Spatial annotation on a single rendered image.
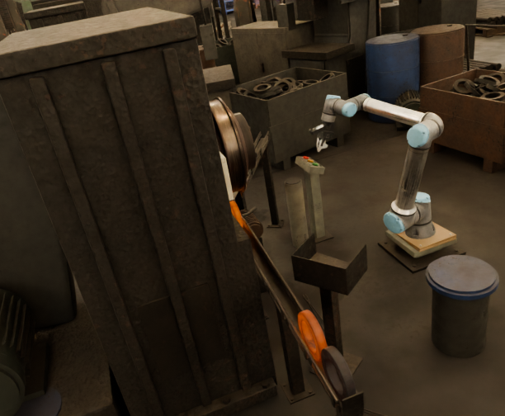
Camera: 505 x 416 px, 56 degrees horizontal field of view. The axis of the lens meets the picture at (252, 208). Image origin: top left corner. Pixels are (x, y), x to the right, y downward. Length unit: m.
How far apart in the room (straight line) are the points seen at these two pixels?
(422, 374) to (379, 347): 0.26
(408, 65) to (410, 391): 3.87
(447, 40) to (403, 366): 4.01
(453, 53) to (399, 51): 0.65
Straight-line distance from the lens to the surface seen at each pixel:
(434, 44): 5.79
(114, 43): 1.63
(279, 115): 4.54
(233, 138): 2.09
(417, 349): 2.68
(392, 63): 5.53
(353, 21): 6.08
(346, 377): 1.60
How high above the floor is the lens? 1.88
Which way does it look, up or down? 27 degrees down
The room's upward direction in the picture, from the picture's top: 10 degrees counter-clockwise
